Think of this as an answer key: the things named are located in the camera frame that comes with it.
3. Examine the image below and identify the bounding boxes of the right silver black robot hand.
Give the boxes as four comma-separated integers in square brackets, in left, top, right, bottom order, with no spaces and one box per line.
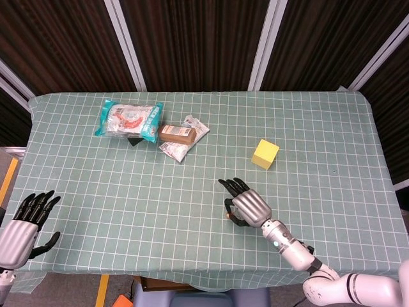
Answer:
[218,177,273,228]

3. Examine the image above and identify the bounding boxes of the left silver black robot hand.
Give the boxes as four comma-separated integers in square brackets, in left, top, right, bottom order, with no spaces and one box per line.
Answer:
[0,190,61,269]

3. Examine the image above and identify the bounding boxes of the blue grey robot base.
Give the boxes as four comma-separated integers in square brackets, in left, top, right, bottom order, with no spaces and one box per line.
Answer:
[132,281,271,307]

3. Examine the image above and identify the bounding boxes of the yellow foam cube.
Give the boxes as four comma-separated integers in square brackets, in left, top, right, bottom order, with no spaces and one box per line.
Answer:
[251,139,281,171]

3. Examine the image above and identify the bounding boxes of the green checked tablecloth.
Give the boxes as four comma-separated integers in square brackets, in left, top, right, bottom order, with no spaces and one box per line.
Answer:
[0,91,409,295]

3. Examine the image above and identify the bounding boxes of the silver red foil packet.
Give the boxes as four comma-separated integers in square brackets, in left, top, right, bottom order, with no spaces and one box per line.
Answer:
[158,115,210,164]

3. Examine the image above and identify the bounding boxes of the yellow floor tape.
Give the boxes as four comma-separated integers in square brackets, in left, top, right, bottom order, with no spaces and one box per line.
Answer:
[95,274,110,307]

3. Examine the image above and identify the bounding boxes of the brown rectangular snack bar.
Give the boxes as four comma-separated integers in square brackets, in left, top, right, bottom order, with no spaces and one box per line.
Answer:
[158,124,196,145]

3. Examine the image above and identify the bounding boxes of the brown wooden board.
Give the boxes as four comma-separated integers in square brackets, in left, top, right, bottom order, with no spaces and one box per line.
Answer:
[140,276,196,292]

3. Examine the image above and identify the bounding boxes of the orange box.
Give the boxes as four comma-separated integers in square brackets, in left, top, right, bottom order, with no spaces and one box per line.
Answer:
[112,294,134,307]

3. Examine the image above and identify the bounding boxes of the teal white snack bag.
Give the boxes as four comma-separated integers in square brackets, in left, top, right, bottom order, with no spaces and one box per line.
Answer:
[94,98,164,144]

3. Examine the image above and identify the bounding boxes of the white partition frame post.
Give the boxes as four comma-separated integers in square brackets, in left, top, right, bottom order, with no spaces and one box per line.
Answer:
[247,0,289,91]
[347,20,409,91]
[104,0,148,92]
[0,59,36,111]

